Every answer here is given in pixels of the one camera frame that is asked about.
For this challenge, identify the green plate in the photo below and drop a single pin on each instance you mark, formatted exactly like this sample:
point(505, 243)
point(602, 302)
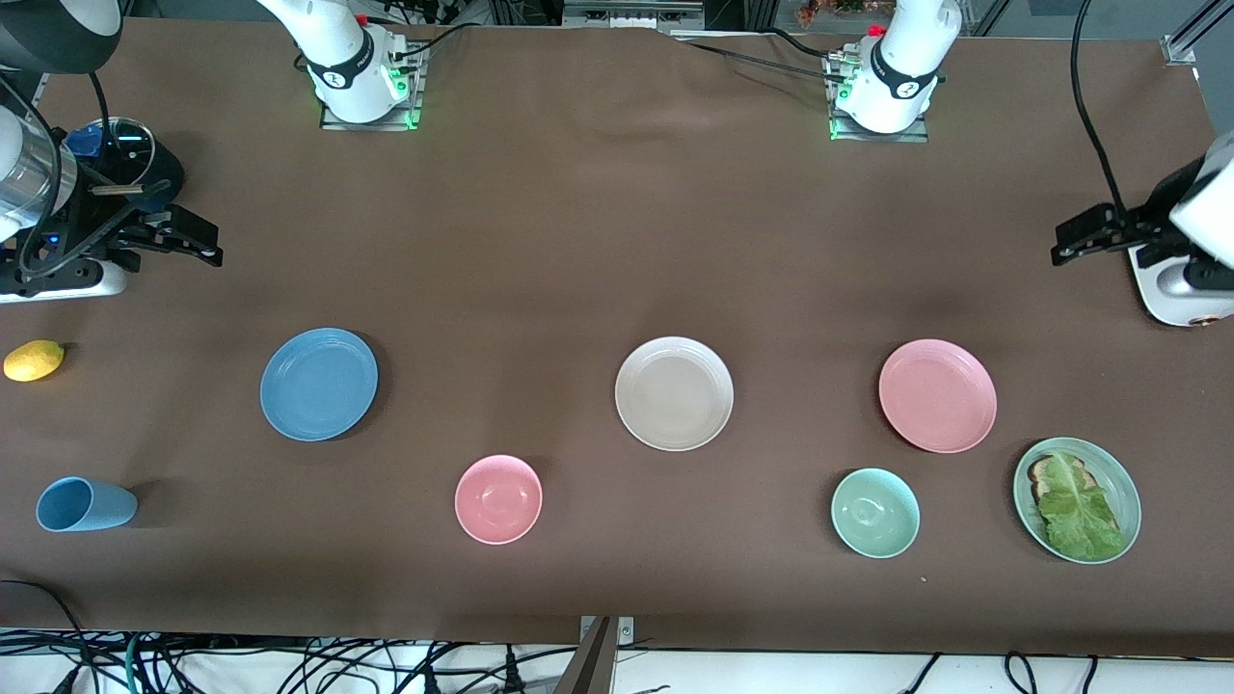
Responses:
point(1123, 482)

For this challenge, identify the toasted bread slice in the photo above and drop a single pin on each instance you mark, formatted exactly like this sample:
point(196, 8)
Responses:
point(1039, 474)

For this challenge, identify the pink plate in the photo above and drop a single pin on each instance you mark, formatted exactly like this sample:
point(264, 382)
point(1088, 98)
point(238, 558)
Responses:
point(937, 396)

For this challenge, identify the aluminium frame profile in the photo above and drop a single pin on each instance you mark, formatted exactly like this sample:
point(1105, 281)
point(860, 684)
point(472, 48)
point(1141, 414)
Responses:
point(1181, 48)

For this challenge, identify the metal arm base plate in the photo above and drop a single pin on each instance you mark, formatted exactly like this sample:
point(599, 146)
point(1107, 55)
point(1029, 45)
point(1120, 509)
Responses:
point(337, 122)
point(916, 135)

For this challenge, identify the green lettuce leaf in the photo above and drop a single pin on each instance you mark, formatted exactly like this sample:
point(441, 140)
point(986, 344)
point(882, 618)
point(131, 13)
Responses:
point(1080, 511)

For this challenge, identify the reddish brown plant decoration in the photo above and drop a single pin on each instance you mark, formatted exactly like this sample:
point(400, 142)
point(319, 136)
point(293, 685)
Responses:
point(819, 10)

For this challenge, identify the brown table cover cloth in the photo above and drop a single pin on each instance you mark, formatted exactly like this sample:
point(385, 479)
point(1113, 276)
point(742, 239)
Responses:
point(578, 241)

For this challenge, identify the glass lid with blue knob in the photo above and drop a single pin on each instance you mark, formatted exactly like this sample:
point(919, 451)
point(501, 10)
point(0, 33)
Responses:
point(125, 145)

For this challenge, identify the yellow lemon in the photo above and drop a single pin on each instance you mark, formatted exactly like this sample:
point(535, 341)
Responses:
point(34, 361)

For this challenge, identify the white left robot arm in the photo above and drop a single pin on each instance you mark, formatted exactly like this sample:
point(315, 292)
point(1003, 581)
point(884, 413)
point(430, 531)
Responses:
point(901, 67)

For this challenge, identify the blue cup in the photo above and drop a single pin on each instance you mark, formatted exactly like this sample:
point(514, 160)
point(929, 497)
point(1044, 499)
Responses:
point(87, 504)

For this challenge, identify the white appliance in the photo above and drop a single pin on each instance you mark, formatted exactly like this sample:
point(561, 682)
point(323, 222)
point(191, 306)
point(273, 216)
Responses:
point(1176, 310)

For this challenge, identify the small metal bracket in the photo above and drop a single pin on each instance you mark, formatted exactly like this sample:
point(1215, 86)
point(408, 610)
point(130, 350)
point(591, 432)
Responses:
point(627, 631)

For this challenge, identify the green bowl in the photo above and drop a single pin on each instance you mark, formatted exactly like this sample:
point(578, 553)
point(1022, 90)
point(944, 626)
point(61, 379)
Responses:
point(875, 513)

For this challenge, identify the pink bowl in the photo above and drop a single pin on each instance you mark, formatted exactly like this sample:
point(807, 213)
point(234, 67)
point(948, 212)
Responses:
point(498, 499)

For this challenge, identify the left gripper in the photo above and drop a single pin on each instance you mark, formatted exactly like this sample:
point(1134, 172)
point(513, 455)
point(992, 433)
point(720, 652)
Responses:
point(1143, 223)

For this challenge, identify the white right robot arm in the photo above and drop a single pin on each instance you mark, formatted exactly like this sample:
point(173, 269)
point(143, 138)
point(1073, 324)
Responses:
point(347, 67)

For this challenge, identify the blue plate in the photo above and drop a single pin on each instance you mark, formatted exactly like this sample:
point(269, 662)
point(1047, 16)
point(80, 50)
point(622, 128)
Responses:
point(319, 385)

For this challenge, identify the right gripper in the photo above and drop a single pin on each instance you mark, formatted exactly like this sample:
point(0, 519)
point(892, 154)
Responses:
point(152, 178)

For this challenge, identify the dark metal post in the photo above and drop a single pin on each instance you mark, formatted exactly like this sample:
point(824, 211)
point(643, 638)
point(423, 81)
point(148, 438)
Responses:
point(593, 670)

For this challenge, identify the beige plate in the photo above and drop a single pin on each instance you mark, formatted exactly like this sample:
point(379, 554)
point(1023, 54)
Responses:
point(674, 393)

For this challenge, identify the grey metal frame bar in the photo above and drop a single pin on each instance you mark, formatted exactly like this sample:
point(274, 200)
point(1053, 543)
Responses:
point(636, 14)

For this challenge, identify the dark blue saucepan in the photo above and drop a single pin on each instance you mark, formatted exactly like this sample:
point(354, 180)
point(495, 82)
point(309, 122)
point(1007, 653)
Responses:
point(166, 169)

